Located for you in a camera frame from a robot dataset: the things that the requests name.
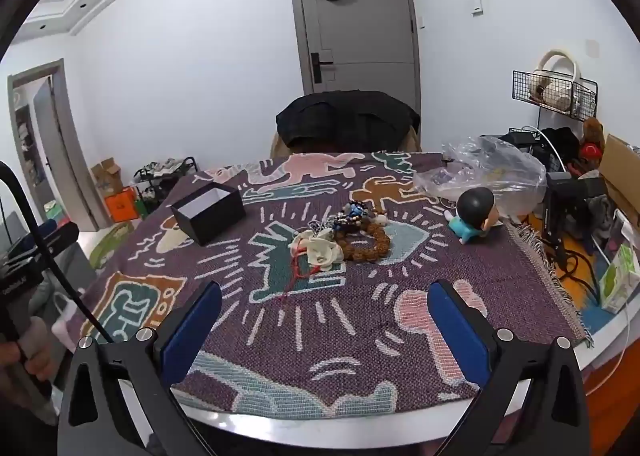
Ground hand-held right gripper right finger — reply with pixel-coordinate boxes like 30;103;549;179
427;279;591;456

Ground dark beaded necklace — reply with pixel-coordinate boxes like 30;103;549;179
307;200;373;237

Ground black cloth bundle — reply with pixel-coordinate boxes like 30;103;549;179
540;126;581;172

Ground clear plastic bag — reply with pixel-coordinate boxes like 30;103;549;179
412;136;548;217

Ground green floor mat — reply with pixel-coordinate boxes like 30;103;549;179
90;221;136;269

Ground green and white carton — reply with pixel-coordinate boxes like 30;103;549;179
599;243;640;314

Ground black door lock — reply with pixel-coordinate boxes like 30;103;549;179
311;51;335;84

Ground black shoe rack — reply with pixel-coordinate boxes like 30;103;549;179
134;156;197;197

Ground red string bracelet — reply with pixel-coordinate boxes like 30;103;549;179
280;243;321;304

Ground open cardboard box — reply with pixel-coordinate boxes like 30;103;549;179
90;159;123;197

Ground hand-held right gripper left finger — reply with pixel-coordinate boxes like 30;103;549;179
57;280;223;456

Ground black wire basket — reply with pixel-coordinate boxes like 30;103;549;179
511;69;598;123

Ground brown bead bracelet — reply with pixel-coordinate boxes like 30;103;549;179
335;222;392;264

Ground orange box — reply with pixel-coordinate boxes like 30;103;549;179
104;186;138;223

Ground black jewelry box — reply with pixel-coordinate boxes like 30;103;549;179
171;182;247;247

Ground white headphones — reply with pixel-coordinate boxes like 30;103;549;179
530;50;579;110

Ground person's left hand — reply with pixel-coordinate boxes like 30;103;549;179
0;319;53;387

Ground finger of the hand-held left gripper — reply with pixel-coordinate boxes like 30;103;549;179
7;221;81;263

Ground grey room door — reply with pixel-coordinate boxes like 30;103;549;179
286;0;422;149

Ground grey side door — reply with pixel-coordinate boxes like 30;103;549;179
7;59;101;232

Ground brown plush toy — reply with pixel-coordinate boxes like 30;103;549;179
580;116;606;162

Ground black jacket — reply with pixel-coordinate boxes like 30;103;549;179
276;91;422;154

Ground black stand device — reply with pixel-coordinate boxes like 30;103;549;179
542;171;608;257

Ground large cardboard box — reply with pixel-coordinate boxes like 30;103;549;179
597;133;640;227

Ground white flower bracelet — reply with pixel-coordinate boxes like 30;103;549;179
291;231;345;273

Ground black-haired toy figure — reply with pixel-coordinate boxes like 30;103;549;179
442;186;503;244

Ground printed blanket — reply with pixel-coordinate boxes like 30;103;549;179
65;151;593;419

